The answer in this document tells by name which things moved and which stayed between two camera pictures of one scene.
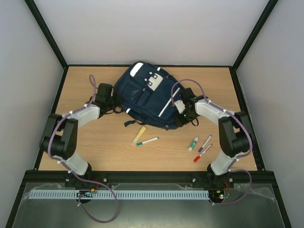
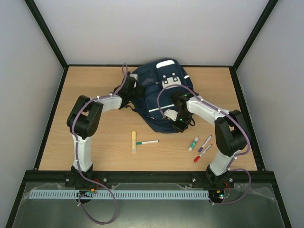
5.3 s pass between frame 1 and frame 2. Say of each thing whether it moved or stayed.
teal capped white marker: moved
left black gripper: moved
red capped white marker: stayed
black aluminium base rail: stayed
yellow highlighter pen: moved
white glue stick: stayed
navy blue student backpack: moved
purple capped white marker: stayed
